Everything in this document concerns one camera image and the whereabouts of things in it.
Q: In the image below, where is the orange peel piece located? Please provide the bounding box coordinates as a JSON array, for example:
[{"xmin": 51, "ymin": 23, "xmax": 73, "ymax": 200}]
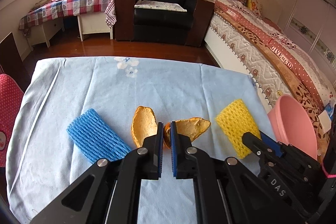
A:
[
  {"xmin": 131, "ymin": 106, "xmax": 158, "ymax": 148},
  {"xmin": 163, "ymin": 117, "xmax": 211, "ymax": 148}
]

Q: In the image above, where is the blue foam fruit net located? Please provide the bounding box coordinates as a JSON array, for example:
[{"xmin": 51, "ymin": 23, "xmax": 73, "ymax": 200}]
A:
[{"xmin": 67, "ymin": 109, "xmax": 131, "ymax": 164}]

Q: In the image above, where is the pink plastic bucket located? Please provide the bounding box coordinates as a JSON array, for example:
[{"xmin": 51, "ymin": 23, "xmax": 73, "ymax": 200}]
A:
[{"xmin": 268, "ymin": 94, "xmax": 318, "ymax": 160}]

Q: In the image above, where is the blue white tissue box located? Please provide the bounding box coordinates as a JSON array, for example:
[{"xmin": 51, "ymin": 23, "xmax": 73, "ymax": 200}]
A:
[{"xmin": 318, "ymin": 103, "xmax": 334, "ymax": 134}]

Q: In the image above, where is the light blue table cloth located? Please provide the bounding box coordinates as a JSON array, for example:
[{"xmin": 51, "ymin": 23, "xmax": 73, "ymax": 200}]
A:
[{"xmin": 6, "ymin": 57, "xmax": 274, "ymax": 223}]

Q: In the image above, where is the black leather armchair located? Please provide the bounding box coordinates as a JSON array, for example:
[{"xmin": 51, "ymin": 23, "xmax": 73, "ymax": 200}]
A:
[{"xmin": 133, "ymin": 0, "xmax": 197, "ymax": 45}]

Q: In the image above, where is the bed with floral quilt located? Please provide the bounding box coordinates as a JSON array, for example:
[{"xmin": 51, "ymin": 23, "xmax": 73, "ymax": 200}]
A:
[{"xmin": 205, "ymin": 0, "xmax": 335, "ymax": 140}]

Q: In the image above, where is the brown wooden nightstand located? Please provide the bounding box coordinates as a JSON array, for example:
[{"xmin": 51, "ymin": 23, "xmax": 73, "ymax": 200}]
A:
[{"xmin": 185, "ymin": 0, "xmax": 214, "ymax": 47}]

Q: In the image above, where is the plaid cloth side table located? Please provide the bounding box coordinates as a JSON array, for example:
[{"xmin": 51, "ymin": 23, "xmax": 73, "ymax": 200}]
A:
[{"xmin": 19, "ymin": 0, "xmax": 113, "ymax": 47}]

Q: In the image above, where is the white wardrobe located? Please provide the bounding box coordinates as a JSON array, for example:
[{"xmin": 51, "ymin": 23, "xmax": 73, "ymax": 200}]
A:
[{"xmin": 285, "ymin": 0, "xmax": 335, "ymax": 82}]

